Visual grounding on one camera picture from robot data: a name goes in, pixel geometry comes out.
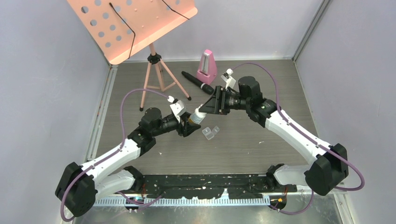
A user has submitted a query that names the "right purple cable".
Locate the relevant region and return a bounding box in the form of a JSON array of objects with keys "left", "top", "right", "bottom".
[{"left": 230, "top": 62, "right": 366, "bottom": 215}]

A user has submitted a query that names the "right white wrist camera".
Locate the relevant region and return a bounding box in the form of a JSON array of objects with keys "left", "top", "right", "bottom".
[{"left": 220, "top": 68, "right": 236, "bottom": 89}]

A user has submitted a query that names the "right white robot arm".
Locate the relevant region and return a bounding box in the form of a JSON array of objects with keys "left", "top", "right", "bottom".
[{"left": 198, "top": 76, "right": 349, "bottom": 196}]

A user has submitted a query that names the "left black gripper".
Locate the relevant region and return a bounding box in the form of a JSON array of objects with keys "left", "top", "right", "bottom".
[{"left": 152, "top": 112, "right": 200, "bottom": 137}]

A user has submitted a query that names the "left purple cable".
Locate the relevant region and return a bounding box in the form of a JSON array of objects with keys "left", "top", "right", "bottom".
[{"left": 60, "top": 89, "right": 174, "bottom": 223}]

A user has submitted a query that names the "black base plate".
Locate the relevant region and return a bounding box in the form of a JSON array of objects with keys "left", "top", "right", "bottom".
[{"left": 113, "top": 174, "right": 297, "bottom": 200}]

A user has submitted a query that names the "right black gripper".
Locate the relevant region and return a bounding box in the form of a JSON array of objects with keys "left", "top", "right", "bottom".
[{"left": 198, "top": 86, "right": 250, "bottom": 116}]

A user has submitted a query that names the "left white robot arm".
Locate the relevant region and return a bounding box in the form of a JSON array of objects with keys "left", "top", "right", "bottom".
[{"left": 55, "top": 107, "right": 206, "bottom": 222}]

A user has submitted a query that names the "pink music stand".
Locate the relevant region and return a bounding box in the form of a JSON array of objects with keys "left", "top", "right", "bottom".
[{"left": 67, "top": 0, "right": 198, "bottom": 110}]

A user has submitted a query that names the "pink metronome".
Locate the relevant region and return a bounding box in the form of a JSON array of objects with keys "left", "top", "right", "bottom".
[{"left": 196, "top": 49, "right": 218, "bottom": 84}]

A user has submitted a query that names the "purple cable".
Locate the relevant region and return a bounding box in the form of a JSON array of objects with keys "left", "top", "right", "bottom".
[
  {"left": 60, "top": 89, "right": 174, "bottom": 223},
  {"left": 230, "top": 62, "right": 366, "bottom": 215}
]

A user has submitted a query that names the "black microphone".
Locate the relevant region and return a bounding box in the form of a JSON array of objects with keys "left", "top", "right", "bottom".
[{"left": 181, "top": 71, "right": 214, "bottom": 95}]

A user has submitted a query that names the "white pill bottle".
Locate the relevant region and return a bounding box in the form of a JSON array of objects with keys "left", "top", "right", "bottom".
[{"left": 188, "top": 107, "right": 207, "bottom": 125}]

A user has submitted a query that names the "clear plastic pill organizer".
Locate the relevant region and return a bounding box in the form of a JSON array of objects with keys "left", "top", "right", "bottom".
[{"left": 202, "top": 126, "right": 220, "bottom": 140}]

